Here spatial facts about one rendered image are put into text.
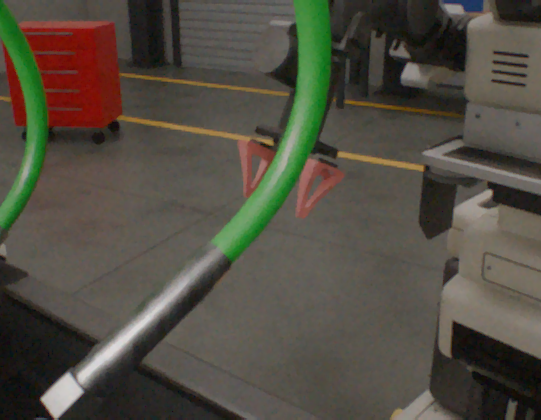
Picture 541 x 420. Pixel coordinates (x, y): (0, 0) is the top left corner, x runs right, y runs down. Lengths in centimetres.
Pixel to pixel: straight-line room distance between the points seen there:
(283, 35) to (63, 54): 393
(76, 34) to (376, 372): 327
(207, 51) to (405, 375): 625
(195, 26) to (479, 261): 712
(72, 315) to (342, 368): 155
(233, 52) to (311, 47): 739
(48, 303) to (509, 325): 66
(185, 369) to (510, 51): 61
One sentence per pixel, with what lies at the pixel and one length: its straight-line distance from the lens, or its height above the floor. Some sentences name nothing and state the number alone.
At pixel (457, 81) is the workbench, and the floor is 37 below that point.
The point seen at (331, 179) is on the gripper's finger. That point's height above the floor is 104.
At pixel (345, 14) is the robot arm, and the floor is 123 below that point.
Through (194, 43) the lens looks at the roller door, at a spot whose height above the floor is 30.
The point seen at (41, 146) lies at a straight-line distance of 44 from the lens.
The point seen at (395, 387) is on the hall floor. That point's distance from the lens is 208.
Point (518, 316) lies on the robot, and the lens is 99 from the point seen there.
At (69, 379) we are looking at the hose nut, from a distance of 27.
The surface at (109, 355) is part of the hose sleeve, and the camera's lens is 26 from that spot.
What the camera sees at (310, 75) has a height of 125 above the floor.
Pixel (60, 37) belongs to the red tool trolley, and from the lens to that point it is 460.
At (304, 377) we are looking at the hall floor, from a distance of 208.
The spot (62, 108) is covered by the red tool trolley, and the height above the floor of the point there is 28.
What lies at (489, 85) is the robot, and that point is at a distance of 94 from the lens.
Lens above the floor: 129
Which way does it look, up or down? 23 degrees down
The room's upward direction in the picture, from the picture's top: straight up
